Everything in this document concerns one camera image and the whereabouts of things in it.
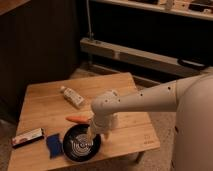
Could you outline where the white plastic bottle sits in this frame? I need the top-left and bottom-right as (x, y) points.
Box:
(60, 86), (85, 108)

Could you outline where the white paper cup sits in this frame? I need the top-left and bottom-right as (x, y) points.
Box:
(111, 114), (119, 130)

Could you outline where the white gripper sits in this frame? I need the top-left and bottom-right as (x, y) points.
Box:
(86, 114), (112, 142)

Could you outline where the black ceramic bowl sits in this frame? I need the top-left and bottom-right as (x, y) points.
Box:
(62, 124), (101, 162)

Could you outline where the black handle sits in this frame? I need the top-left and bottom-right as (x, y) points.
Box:
(177, 59), (209, 70)

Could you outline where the metal pole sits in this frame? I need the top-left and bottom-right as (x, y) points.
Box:
(86, 0), (94, 41)

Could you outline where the blue sponge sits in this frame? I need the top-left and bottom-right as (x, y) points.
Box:
(46, 134), (63, 158)

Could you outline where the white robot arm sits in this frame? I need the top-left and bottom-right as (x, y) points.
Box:
(88, 74), (213, 171)

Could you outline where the red white flat box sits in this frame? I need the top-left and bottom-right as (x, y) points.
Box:
(11, 128), (44, 148)

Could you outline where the wooden shelf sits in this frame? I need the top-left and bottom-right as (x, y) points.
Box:
(93, 0), (213, 21)

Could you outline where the grey metal beam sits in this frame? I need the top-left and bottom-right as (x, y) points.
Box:
(80, 38), (204, 77)

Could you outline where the orange toy carrot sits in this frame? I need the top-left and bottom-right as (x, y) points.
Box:
(66, 116), (90, 124)

